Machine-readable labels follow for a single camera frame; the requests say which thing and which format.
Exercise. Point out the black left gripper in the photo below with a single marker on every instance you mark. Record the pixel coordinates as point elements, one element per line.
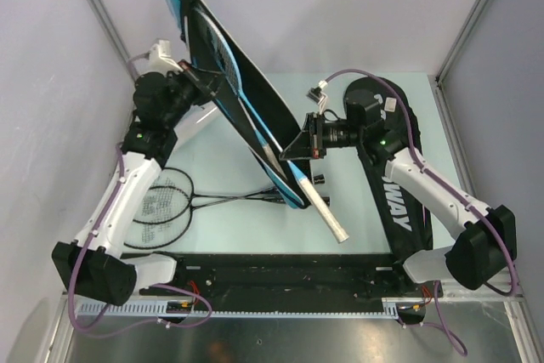
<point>204,82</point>

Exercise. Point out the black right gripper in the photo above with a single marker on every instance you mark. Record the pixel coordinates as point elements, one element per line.
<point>308,144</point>

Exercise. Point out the blue racket white grip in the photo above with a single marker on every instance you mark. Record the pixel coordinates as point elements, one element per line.
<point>223,54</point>

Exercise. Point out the blue racket bag cover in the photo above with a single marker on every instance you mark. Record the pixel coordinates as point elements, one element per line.
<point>262,95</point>

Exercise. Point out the black racket bag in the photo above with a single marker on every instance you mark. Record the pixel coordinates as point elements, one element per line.
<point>390,150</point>

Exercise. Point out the white shuttlecock tube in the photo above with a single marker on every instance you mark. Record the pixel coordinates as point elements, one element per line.
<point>197,118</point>

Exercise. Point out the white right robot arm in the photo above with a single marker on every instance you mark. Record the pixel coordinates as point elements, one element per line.
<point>484,236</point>

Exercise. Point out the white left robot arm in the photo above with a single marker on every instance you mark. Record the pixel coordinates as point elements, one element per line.
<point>91,265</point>

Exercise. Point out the black racket upper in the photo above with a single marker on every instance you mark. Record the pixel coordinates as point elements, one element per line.
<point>174,183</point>

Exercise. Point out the black racket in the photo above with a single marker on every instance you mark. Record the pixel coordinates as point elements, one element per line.
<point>174,183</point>
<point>155,224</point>

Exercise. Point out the black racket lower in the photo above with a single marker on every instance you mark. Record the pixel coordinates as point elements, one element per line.
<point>155,224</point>

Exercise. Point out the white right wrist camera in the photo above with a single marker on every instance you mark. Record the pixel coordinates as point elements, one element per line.
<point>317,95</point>

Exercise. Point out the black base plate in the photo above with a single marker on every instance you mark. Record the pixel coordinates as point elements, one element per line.
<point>293,279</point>

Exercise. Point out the aluminium frame post right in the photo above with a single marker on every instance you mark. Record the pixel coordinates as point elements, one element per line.
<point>469,25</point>

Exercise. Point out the aluminium frame post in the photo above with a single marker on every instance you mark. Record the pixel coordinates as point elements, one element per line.
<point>112,34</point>
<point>469,25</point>

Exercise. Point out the aluminium frame post left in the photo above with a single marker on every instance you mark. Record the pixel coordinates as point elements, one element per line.
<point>112,34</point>

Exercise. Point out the grey cable duct rail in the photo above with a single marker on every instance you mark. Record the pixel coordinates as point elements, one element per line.
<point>377,309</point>

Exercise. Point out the aluminium side rail right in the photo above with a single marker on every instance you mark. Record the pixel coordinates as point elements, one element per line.
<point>521,325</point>

